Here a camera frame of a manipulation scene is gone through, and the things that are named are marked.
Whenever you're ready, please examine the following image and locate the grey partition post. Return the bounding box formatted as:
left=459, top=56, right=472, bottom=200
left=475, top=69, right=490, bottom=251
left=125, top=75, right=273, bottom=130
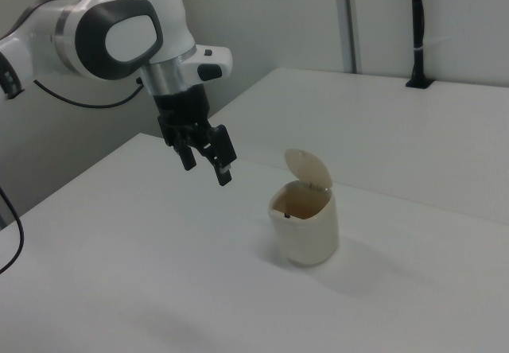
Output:
left=340, top=0, right=363, bottom=74

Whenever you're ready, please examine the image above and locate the black cable strap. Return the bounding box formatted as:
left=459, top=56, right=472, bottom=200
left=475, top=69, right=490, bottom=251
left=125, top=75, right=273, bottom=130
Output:
left=0, top=52, right=25, bottom=100

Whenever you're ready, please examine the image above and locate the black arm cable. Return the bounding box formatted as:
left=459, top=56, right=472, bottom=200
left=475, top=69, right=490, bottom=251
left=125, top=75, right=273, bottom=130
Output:
left=0, top=76, right=145, bottom=275

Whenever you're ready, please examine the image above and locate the small white lidded bin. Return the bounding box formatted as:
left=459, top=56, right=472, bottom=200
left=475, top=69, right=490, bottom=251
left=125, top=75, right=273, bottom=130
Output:
left=266, top=147, right=340, bottom=268

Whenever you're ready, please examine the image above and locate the black pole with base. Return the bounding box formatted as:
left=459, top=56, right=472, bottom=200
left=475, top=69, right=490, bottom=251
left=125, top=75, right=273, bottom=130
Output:
left=405, top=0, right=436, bottom=90

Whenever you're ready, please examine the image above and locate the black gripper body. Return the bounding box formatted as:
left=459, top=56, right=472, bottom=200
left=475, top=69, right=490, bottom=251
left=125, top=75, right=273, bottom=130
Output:
left=153, top=83, right=212, bottom=149

